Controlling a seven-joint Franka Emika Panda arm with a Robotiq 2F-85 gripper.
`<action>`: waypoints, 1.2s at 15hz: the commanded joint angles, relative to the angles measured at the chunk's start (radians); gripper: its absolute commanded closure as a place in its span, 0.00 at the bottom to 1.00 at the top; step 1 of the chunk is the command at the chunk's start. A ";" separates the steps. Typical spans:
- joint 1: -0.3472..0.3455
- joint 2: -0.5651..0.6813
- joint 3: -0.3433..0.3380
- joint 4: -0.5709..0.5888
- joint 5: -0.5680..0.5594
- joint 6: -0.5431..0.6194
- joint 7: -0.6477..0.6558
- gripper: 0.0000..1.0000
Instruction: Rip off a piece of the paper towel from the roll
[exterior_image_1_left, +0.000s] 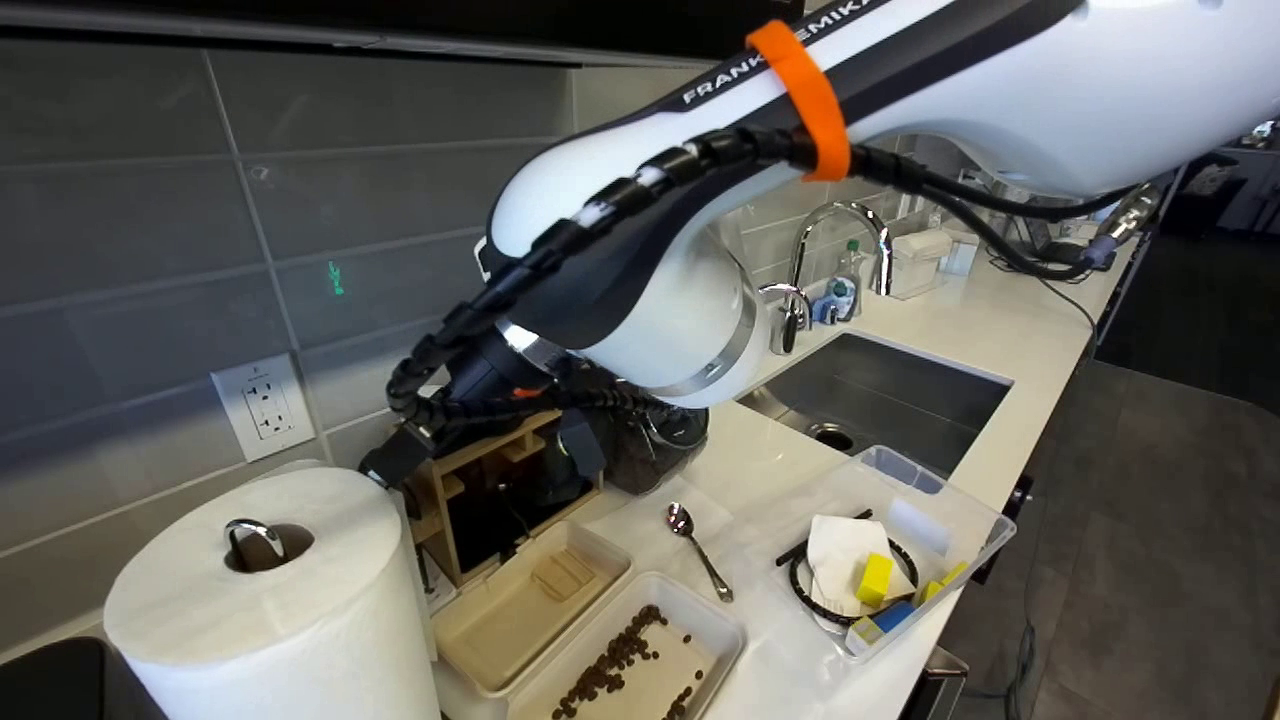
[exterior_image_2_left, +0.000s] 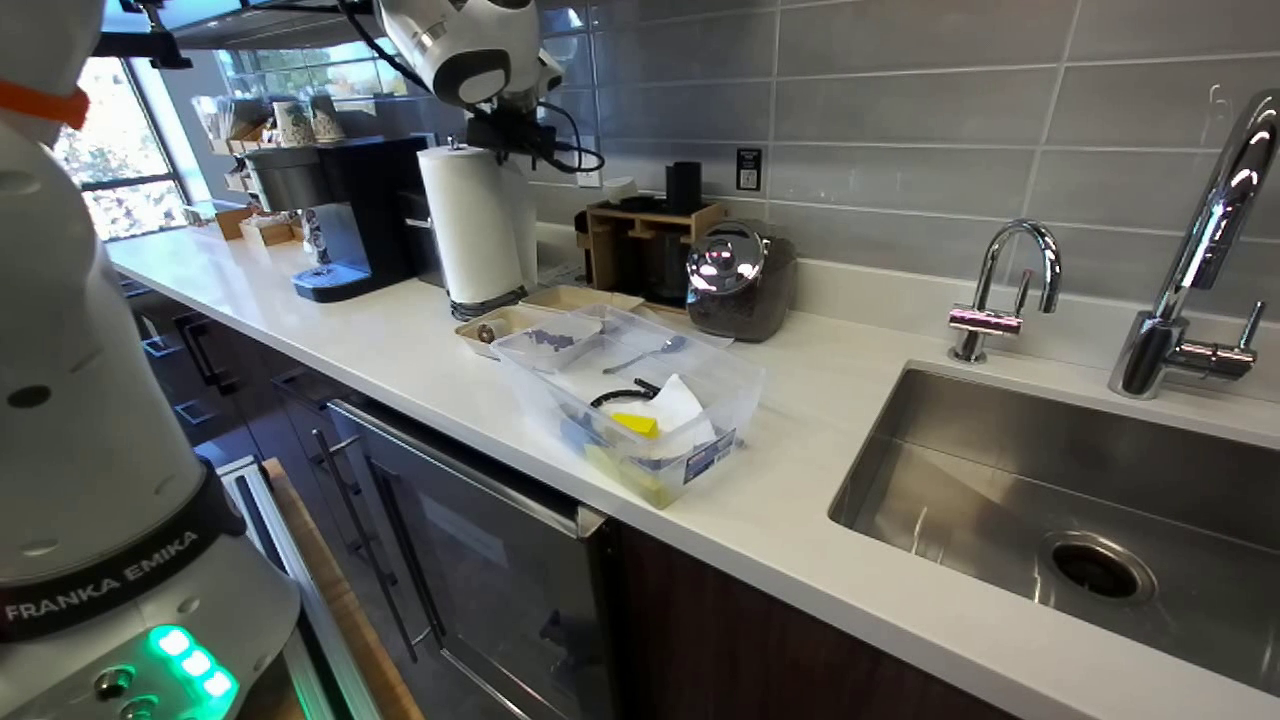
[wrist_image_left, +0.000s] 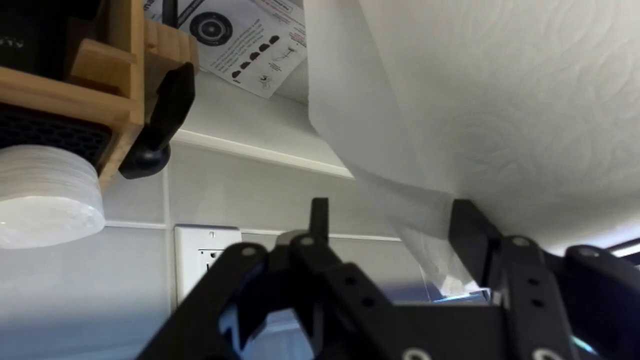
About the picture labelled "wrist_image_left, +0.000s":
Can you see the shiny steel canister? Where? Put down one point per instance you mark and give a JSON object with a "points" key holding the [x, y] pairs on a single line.
{"points": [[47, 201]]}

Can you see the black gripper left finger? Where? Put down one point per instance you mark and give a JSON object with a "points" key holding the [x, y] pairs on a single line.
{"points": [[346, 293]]}

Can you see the black hand coffee grinder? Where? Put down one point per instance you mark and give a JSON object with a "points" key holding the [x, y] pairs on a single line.
{"points": [[160, 121]]}

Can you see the white wall outlet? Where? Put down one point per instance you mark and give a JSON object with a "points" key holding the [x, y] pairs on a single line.
{"points": [[196, 260]]}

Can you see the wooden box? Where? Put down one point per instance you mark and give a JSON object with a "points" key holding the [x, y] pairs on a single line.
{"points": [[101, 100]]}

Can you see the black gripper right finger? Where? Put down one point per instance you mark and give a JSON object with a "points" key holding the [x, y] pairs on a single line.
{"points": [[532, 301]]}

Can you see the printed instruction sheet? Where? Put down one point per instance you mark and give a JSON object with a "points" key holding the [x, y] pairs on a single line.
{"points": [[252, 46]]}

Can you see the white paper towel roll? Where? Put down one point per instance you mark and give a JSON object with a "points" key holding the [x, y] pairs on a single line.
{"points": [[501, 100]]}

